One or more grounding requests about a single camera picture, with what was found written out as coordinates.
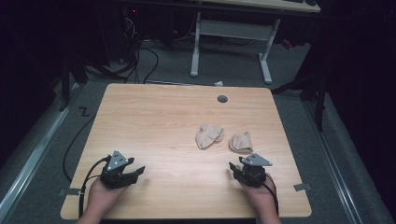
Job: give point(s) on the smaller beige sock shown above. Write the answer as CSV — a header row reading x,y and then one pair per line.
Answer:
x,y
241,143

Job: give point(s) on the crumpled white paper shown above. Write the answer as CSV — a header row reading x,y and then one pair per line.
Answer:
x,y
219,83

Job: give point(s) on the aluminium floor rail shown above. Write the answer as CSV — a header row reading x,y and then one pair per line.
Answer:
x,y
333,161
34,155

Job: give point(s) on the person's left hand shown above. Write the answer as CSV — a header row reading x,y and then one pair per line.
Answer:
x,y
102,197

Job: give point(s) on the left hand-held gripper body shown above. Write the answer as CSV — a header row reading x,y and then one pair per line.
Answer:
x,y
115,174

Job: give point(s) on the grey metal table bracket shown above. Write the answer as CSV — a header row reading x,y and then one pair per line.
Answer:
x,y
70,192
302,187

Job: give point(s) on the white frame desk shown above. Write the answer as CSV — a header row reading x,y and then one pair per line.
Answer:
x,y
233,29

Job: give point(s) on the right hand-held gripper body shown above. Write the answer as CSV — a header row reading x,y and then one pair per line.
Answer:
x,y
253,172

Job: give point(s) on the black stand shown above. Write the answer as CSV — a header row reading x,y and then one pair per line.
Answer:
x,y
66,84
319,99

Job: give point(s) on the small red object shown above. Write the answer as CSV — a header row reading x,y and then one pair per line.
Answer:
x,y
287,44

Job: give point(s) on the larger beige sock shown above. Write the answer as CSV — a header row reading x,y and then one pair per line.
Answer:
x,y
207,137

